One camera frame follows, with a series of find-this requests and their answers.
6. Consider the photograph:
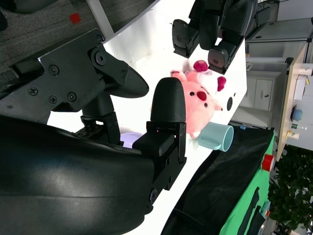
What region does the white cabinet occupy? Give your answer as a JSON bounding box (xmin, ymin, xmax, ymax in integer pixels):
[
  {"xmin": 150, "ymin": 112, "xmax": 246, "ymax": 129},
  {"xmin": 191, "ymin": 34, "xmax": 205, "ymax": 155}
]
[{"xmin": 241, "ymin": 70, "xmax": 287, "ymax": 112}]

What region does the red tape roll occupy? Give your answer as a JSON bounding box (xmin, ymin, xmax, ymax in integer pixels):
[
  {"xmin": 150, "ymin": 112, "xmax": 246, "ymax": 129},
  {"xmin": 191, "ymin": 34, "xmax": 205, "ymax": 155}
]
[{"xmin": 261, "ymin": 154, "xmax": 275, "ymax": 171}]

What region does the light wooden desk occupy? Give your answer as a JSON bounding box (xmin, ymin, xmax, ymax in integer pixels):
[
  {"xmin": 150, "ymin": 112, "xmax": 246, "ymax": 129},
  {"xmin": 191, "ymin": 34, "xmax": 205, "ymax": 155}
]
[{"xmin": 276, "ymin": 45, "xmax": 313, "ymax": 161}]

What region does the green leafy plant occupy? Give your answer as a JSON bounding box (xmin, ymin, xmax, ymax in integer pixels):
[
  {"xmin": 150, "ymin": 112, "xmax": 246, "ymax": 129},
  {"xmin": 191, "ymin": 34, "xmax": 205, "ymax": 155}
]
[{"xmin": 268, "ymin": 144, "xmax": 313, "ymax": 231}]

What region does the black backdrop cloth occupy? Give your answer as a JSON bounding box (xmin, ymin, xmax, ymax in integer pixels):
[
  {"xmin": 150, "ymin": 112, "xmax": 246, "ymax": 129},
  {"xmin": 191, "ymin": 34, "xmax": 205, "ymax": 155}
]
[{"xmin": 160, "ymin": 126, "xmax": 276, "ymax": 235}]

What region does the red square floor marker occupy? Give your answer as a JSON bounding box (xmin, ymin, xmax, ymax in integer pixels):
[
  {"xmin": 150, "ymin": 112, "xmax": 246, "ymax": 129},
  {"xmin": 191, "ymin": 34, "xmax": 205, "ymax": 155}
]
[{"xmin": 69, "ymin": 12, "xmax": 82, "ymax": 24}]

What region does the purple round plate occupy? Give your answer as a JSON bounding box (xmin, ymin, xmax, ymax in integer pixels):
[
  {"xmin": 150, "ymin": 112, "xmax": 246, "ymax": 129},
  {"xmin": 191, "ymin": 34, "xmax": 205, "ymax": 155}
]
[{"xmin": 119, "ymin": 132, "xmax": 144, "ymax": 149}]

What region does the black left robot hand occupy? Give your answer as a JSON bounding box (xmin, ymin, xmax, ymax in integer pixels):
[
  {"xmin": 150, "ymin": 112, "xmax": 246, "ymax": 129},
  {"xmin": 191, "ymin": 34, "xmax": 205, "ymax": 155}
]
[{"xmin": 171, "ymin": 0, "xmax": 258, "ymax": 75}]

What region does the teal plastic mug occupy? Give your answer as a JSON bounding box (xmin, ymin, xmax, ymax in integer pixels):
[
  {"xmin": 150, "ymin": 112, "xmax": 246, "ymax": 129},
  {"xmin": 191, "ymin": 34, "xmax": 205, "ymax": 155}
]
[{"xmin": 197, "ymin": 122, "xmax": 235, "ymax": 152}]

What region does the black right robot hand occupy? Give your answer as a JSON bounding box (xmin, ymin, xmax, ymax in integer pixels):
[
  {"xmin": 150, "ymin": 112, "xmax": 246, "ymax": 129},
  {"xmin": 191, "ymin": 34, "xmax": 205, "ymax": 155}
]
[{"xmin": 0, "ymin": 28, "xmax": 188, "ymax": 235}]

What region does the pink plush pig doll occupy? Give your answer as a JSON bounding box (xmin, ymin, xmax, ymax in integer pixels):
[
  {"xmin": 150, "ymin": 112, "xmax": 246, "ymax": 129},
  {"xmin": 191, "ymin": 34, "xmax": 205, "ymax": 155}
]
[{"xmin": 170, "ymin": 60, "xmax": 227, "ymax": 140}]

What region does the white table leg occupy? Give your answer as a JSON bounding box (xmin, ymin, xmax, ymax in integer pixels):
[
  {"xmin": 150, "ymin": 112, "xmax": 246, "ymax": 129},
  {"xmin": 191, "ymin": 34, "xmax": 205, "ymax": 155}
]
[{"xmin": 85, "ymin": 0, "xmax": 115, "ymax": 37}]

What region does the green cloth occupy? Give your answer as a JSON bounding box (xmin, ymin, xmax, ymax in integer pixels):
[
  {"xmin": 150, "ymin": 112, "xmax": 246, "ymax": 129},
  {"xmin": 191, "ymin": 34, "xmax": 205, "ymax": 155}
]
[{"xmin": 219, "ymin": 129, "xmax": 278, "ymax": 235}]

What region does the white office desk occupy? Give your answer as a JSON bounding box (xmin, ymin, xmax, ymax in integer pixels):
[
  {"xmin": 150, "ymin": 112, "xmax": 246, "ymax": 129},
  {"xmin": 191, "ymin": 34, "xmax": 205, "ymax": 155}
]
[{"xmin": 246, "ymin": 17, "xmax": 313, "ymax": 58}]

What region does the white box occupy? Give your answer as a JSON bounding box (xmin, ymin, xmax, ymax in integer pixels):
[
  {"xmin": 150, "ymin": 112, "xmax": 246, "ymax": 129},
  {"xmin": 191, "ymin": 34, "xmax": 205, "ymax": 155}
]
[{"xmin": 293, "ymin": 74, "xmax": 308, "ymax": 101}]

